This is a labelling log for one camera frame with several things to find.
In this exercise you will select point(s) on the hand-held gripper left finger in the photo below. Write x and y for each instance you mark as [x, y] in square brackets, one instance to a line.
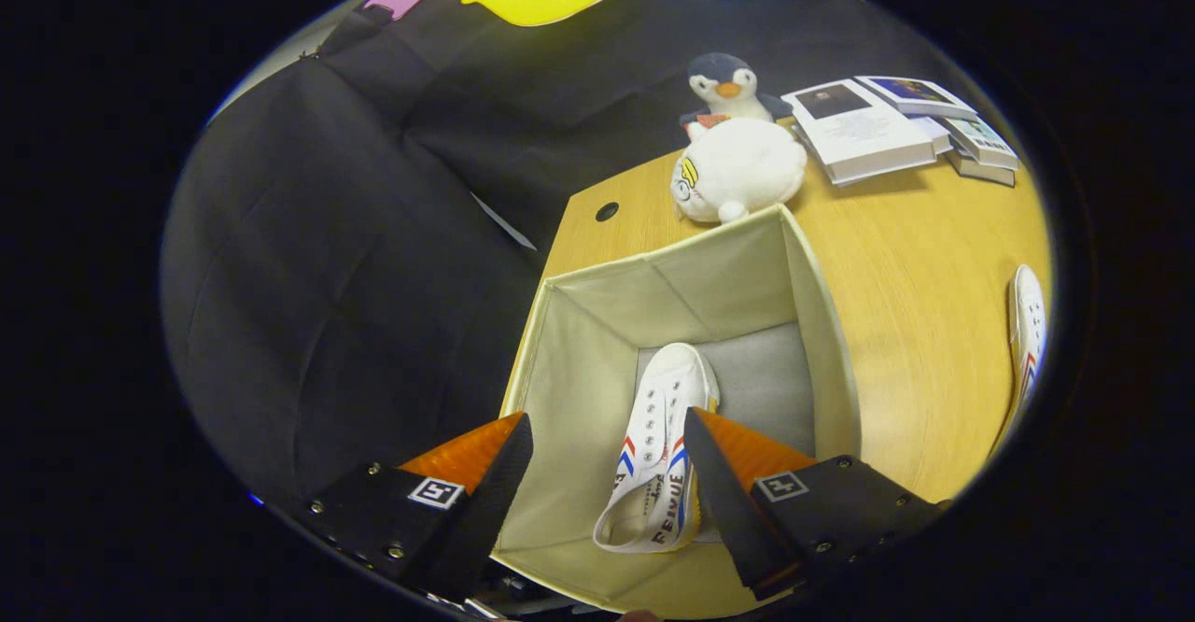
[490, 501]

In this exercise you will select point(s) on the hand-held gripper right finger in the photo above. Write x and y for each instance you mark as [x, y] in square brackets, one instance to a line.
[724, 501]

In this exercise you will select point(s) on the white canvas shoe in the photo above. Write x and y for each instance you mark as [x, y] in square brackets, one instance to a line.
[1027, 323]
[667, 388]

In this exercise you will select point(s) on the grey fabric storage box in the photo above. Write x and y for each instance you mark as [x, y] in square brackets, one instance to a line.
[579, 388]

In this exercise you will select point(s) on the white round plush toy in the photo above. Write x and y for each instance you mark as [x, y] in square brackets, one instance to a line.
[747, 169]

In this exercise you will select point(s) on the white book dark portrait cover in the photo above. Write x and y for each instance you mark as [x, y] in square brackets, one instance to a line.
[859, 127]

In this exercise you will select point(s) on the plain white book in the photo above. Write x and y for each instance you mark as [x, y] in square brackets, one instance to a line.
[934, 132]

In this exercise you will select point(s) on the penguin plush toy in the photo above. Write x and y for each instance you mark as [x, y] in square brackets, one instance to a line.
[728, 76]

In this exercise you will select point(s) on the white book green cover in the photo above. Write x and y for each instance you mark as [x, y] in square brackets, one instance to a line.
[985, 136]

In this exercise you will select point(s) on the white book blue picture cover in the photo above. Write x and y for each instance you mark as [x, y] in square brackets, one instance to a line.
[910, 90]

